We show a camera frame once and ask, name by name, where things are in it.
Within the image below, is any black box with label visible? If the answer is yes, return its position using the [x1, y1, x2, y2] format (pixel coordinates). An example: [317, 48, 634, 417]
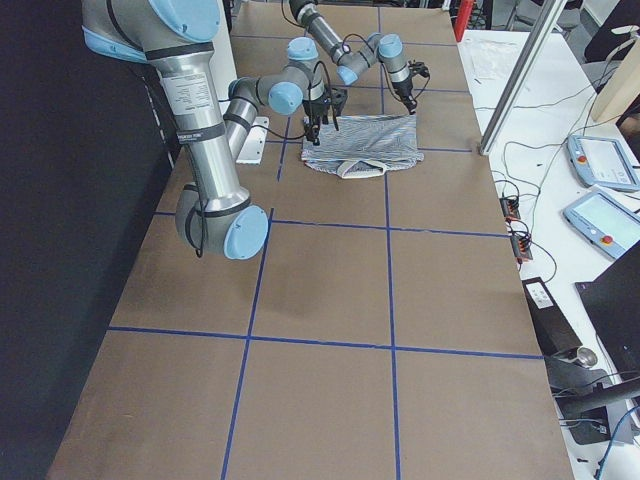
[522, 277, 582, 356]

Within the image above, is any navy white striped polo shirt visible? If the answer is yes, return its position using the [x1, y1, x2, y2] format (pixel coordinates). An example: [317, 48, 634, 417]
[301, 115, 424, 179]

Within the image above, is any black computer monitor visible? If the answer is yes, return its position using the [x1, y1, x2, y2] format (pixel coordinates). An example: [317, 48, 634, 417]
[575, 243, 640, 371]

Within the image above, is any blue teach pendant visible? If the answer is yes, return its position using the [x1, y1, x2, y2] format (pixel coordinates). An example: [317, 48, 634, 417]
[567, 135, 639, 192]
[563, 190, 639, 259]

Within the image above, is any near blue teach pendant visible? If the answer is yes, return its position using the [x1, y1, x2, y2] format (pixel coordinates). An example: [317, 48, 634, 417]
[563, 190, 639, 259]

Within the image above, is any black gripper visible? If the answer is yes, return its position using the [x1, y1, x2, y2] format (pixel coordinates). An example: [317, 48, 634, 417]
[389, 59, 430, 115]
[302, 87, 348, 146]

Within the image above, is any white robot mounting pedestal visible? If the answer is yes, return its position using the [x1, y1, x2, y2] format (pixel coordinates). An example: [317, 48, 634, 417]
[236, 116, 270, 165]

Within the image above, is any far blue teach pendant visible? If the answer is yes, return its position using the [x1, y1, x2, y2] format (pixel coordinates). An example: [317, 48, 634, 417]
[567, 135, 639, 192]

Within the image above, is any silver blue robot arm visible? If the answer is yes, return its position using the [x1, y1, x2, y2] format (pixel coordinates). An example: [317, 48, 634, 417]
[289, 0, 430, 115]
[82, 1, 346, 260]

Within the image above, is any aluminium frame post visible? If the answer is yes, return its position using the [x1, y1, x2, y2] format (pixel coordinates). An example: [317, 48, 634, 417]
[479, 0, 566, 156]

